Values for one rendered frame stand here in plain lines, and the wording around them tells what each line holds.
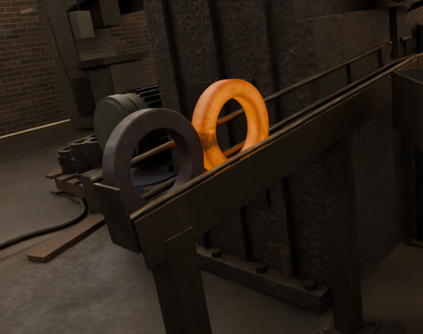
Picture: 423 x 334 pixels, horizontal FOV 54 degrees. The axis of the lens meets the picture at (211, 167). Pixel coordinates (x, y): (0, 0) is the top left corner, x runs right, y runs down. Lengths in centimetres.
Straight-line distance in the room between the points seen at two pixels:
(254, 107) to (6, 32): 639
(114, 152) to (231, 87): 26
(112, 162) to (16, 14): 660
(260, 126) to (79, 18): 447
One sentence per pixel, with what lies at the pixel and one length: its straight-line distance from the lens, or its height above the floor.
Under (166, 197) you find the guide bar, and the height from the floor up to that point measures 63.
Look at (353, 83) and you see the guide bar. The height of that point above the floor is 68.
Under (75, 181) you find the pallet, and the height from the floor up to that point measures 14.
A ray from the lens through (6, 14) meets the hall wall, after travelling 713.
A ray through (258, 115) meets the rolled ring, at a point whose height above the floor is 70.
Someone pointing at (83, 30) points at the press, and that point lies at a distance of 521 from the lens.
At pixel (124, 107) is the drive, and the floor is 63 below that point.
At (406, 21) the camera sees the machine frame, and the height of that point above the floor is 82.
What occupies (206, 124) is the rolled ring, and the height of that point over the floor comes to 72.
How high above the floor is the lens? 85
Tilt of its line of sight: 16 degrees down
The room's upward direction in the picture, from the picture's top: 9 degrees counter-clockwise
